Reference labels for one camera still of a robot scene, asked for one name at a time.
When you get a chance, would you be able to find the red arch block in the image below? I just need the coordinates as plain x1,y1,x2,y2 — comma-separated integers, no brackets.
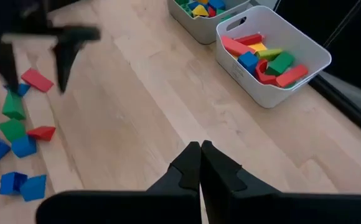
255,58,278,86

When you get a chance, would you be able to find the red rectangular block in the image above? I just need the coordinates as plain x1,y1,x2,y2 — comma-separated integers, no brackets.
21,67,55,93

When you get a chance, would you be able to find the light green long block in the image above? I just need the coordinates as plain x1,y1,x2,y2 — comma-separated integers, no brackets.
255,48,284,62

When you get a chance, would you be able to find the green cube block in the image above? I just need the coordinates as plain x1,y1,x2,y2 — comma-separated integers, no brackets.
0,118,27,143

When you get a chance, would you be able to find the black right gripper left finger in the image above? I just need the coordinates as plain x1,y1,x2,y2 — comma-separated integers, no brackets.
35,141,202,224

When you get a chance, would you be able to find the blue cube block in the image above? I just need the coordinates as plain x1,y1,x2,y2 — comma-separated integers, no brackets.
237,51,260,75
2,82,32,97

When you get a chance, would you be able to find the black divider panel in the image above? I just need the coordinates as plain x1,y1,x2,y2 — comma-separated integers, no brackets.
273,0,361,99

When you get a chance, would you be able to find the grey plastic bin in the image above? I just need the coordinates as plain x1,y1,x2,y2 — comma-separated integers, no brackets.
167,0,251,45

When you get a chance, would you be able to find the green wedge block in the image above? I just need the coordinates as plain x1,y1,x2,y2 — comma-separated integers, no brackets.
1,90,27,121

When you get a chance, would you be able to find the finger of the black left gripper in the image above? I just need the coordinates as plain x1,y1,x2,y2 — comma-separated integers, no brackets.
52,26,102,95
0,40,20,94

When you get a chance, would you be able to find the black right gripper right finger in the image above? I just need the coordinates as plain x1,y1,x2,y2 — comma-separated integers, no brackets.
200,139,361,224

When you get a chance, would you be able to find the red long block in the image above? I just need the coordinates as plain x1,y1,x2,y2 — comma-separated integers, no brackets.
274,63,309,89
233,33,265,46

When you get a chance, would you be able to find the white plastic bin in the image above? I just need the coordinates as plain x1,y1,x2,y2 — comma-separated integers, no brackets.
215,5,333,110

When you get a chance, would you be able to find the yellow wedge block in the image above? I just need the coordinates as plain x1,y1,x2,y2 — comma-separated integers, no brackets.
191,4,210,17

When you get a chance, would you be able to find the orange-red long block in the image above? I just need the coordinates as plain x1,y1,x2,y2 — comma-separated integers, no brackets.
220,35,256,57

